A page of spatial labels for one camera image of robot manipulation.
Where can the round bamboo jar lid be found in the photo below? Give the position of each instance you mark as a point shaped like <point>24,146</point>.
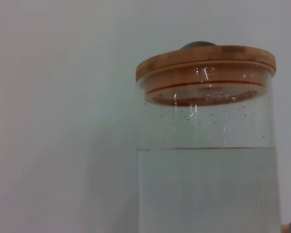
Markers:
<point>206,58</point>

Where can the glass water dispenser jar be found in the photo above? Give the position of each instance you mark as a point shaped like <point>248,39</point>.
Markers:
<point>206,179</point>

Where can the wooden dispenser stand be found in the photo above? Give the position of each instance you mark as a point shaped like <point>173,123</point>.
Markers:
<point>285,230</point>

